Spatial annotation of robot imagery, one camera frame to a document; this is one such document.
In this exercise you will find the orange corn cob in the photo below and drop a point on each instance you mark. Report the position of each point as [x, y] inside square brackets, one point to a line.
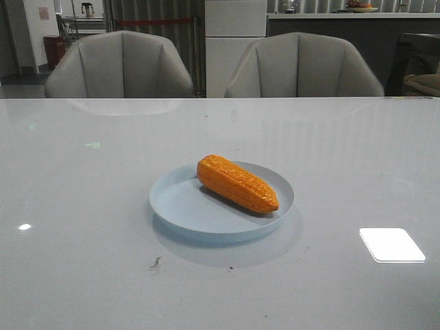
[236, 184]

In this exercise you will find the light blue round plate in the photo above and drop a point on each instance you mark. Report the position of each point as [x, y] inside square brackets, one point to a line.
[188, 208]

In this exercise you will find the right beige upholstered chair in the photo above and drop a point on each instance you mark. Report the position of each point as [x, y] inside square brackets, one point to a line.
[302, 65]

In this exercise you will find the beige upholstered chair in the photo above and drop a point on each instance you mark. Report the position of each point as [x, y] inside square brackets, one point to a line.
[302, 65]
[122, 64]

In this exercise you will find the white cabinet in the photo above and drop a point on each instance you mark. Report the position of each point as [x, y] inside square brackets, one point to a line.
[230, 26]

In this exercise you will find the left beige upholstered chair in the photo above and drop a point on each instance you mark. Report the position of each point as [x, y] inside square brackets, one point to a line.
[122, 64]

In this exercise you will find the metal cart with kettle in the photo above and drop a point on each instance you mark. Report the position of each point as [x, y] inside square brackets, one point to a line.
[77, 19]

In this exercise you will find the dark grey counter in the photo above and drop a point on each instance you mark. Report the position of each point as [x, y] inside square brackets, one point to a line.
[375, 35]

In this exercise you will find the red bin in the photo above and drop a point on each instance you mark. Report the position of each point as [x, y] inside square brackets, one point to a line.
[54, 49]

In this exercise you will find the fruit bowl on counter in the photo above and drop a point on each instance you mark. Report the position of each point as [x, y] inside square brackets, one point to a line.
[360, 7]

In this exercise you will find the tan cushion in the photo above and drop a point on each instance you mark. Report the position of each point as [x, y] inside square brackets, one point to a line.
[421, 85]

